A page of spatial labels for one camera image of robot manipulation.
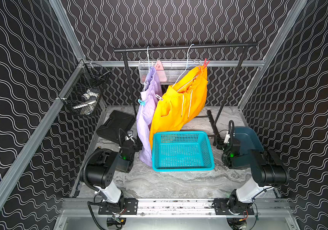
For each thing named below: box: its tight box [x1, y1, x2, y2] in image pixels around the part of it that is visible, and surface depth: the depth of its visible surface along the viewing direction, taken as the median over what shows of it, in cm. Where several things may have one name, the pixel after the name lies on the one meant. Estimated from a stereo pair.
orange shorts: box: [149, 66, 208, 150], surface depth 78 cm
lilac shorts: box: [136, 66, 162, 167], surface depth 69 cm
